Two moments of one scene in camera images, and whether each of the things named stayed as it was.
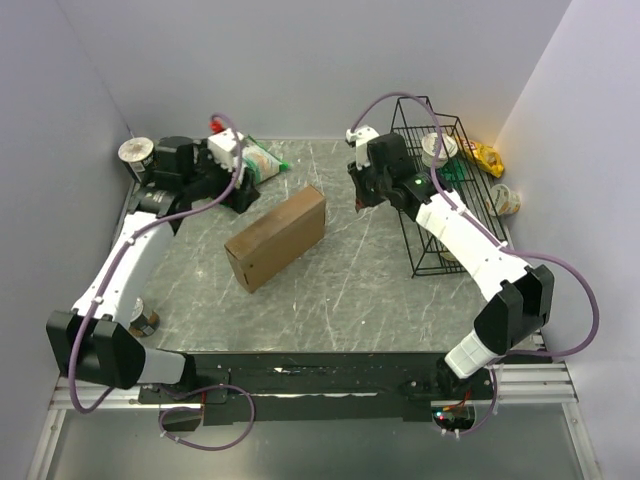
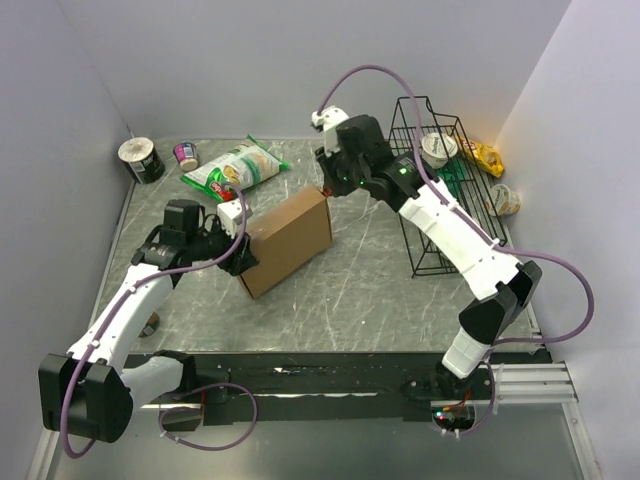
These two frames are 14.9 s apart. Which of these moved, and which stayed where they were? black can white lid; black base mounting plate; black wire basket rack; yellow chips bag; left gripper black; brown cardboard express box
Moved: brown cardboard express box; left gripper black
Stayed: black wire basket rack; black can white lid; black base mounting plate; yellow chips bag
